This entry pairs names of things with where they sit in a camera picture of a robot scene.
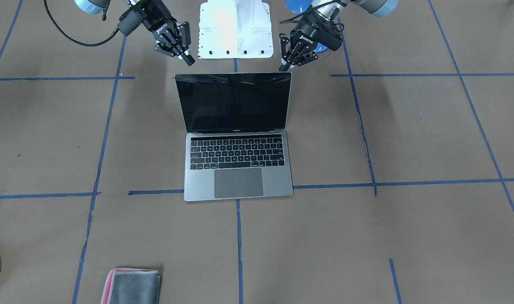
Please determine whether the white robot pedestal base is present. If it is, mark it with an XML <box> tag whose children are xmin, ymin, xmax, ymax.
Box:
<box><xmin>198</xmin><ymin>0</ymin><xmax>274</xmax><ymax>59</ymax></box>

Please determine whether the grey and pink folded cloth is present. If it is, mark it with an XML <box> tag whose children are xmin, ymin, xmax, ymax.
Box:
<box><xmin>100</xmin><ymin>268</ymin><xmax>161</xmax><ymax>304</ymax></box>

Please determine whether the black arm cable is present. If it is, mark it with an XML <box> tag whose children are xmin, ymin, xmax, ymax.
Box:
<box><xmin>279</xmin><ymin>0</ymin><xmax>346</xmax><ymax>32</ymax></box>
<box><xmin>43</xmin><ymin>0</ymin><xmax>127</xmax><ymax>47</ymax></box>

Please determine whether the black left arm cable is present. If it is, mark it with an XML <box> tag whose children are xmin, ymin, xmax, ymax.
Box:
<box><xmin>279</xmin><ymin>0</ymin><xmax>346</xmax><ymax>32</ymax></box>

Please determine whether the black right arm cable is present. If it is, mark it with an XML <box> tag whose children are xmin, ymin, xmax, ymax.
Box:
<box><xmin>43</xmin><ymin>0</ymin><xmax>127</xmax><ymax>47</ymax></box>

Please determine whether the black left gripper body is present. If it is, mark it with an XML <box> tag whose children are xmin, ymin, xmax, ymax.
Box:
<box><xmin>294</xmin><ymin>22</ymin><xmax>343</xmax><ymax>55</ymax></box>

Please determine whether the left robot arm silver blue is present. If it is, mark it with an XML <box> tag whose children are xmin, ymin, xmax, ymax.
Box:
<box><xmin>279</xmin><ymin>0</ymin><xmax>399</xmax><ymax>72</ymax></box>

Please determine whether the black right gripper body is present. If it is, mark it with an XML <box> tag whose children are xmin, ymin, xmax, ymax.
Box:
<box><xmin>117</xmin><ymin>8</ymin><xmax>182</xmax><ymax>45</ymax></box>

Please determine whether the grey laptop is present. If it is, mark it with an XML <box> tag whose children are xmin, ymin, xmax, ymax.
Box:
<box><xmin>174</xmin><ymin>72</ymin><xmax>294</xmax><ymax>202</ymax></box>

